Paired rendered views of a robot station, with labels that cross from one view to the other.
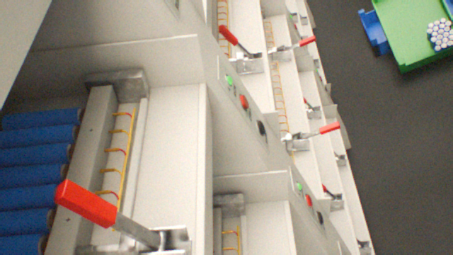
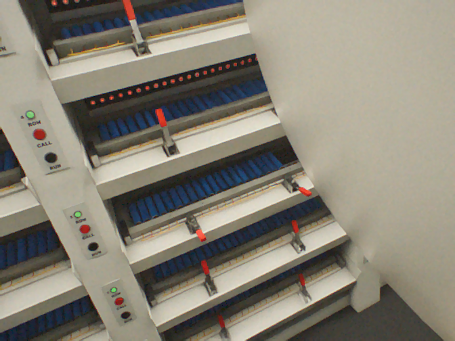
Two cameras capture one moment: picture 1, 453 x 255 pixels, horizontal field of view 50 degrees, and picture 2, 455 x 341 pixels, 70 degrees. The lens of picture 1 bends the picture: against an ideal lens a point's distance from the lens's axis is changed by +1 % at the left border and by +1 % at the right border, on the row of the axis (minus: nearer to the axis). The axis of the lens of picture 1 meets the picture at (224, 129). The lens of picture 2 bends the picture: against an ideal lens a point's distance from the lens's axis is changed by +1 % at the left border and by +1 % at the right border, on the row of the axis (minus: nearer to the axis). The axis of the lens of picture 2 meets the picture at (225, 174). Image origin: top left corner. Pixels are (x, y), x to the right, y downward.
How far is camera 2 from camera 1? 0.72 m
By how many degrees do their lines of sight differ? 43
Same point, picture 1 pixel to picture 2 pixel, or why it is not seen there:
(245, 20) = (231, 130)
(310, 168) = (172, 240)
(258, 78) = (159, 157)
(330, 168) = (246, 275)
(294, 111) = (229, 214)
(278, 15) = not seen: hidden behind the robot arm
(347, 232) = (188, 304)
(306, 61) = not seen: hidden behind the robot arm
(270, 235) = (11, 203)
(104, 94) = not seen: outside the picture
